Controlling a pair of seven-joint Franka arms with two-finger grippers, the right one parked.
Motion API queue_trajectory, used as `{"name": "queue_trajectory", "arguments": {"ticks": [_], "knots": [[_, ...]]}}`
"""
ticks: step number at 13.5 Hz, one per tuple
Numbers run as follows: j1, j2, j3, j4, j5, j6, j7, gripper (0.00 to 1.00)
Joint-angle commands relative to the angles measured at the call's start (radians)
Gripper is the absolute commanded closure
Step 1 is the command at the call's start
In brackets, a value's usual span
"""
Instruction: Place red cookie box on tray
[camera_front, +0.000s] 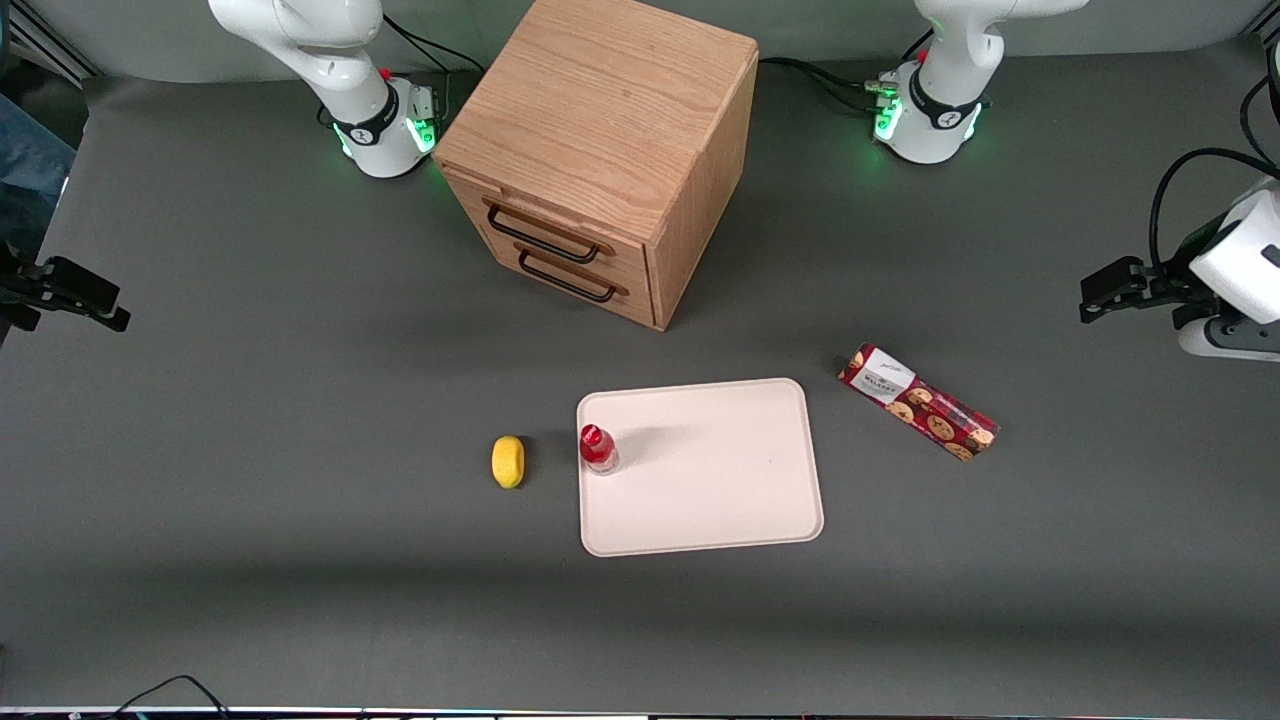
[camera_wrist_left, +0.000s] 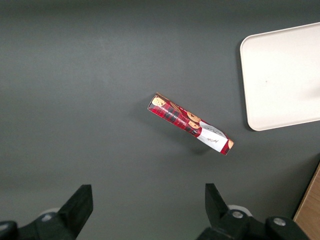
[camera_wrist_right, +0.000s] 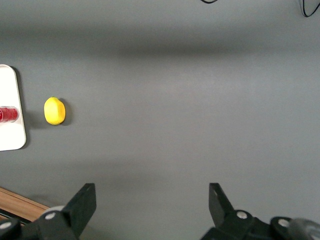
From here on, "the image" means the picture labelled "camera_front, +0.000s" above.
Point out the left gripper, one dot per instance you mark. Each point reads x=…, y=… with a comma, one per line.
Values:
x=1160, y=283

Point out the red cookie box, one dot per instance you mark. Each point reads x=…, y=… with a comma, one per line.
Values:
x=920, y=402

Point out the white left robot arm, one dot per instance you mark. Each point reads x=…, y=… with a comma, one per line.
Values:
x=940, y=120

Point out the beige plastic tray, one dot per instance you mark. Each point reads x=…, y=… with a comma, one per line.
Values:
x=700, y=470

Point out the blue fabric clothing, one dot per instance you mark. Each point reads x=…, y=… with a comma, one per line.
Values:
x=30, y=170

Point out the yellow lemon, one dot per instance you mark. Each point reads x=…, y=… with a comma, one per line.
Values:
x=508, y=462

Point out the small red-capped bottle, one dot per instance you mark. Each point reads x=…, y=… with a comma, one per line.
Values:
x=598, y=448

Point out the wooden drawer cabinet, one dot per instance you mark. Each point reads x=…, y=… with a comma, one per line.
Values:
x=600, y=110

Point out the aluminium frame profile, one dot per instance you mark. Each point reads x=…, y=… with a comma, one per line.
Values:
x=50, y=42

